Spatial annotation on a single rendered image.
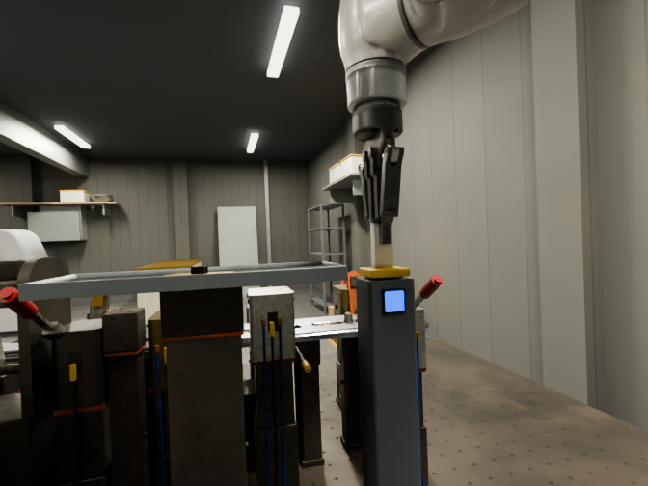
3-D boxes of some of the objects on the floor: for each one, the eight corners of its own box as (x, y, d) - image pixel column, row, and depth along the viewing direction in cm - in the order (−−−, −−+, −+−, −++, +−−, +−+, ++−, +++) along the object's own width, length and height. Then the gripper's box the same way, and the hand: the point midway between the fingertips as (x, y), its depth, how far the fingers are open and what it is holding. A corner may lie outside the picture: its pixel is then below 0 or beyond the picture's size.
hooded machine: (59, 323, 599) (55, 229, 597) (37, 334, 530) (32, 228, 529) (2, 328, 579) (-2, 230, 578) (-29, 339, 511) (-34, 229, 509)
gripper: (419, 94, 50) (426, 269, 50) (383, 124, 63) (389, 263, 63) (367, 92, 48) (374, 272, 49) (341, 123, 61) (346, 266, 61)
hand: (382, 244), depth 56 cm, fingers closed
